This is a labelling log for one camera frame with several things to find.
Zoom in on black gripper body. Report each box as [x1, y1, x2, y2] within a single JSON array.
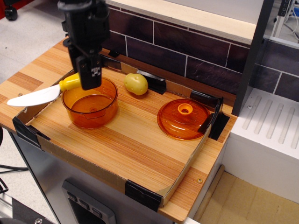
[[57, 0, 111, 56]]

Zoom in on orange transparent pot lid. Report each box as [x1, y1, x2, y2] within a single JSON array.
[[157, 99, 212, 140]]

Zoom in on orange transparent pot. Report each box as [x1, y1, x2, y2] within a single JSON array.
[[62, 77, 118, 129]]

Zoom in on cardboard fence with black tape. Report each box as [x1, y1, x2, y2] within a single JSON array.
[[13, 65, 236, 220]]

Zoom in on yellow handled white toy knife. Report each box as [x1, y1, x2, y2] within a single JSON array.
[[7, 73, 81, 107]]

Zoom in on black vertical post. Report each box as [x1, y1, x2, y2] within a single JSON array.
[[232, 0, 274, 116]]

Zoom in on black caster wheel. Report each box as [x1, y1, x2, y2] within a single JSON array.
[[4, 6, 18, 21]]

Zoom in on grey oven control panel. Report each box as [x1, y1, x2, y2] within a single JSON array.
[[62, 180, 117, 224]]

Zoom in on white toy sink drainboard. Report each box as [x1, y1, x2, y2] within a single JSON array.
[[222, 89, 299, 203]]

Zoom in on yellow toy potato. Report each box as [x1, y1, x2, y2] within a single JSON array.
[[123, 73, 148, 96]]

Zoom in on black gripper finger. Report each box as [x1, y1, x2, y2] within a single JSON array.
[[76, 54, 102, 90]]

